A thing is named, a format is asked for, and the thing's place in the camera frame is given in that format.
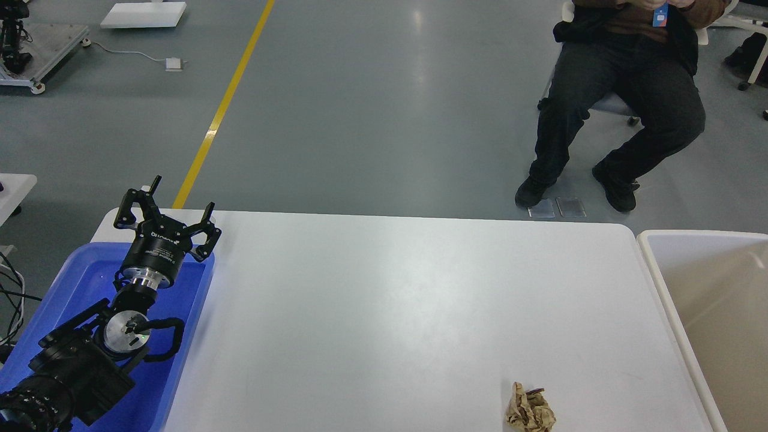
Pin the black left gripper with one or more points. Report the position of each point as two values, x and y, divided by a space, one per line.
153 252

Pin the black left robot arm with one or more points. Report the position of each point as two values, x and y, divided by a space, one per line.
83 369

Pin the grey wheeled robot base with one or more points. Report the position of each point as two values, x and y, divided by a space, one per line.
31 51

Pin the white side table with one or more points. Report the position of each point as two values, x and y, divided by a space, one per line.
15 187

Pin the white flat board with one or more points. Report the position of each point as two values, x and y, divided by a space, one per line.
144 15

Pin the left metal floor plate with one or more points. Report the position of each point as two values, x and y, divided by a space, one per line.
543 210

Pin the metal floor plate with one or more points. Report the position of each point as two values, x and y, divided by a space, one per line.
570 207
543 210

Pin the right metal floor plate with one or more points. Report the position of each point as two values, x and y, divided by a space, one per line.
570 207

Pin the crumpled brown paper ball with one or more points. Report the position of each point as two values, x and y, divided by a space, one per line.
528 410

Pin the seated person in black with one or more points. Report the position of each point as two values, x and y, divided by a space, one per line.
611 46

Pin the blue id badge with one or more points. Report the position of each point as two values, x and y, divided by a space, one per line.
660 16

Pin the beige plastic bin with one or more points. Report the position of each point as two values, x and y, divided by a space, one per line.
713 288

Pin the white power adapter with cable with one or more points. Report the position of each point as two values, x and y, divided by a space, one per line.
170 64

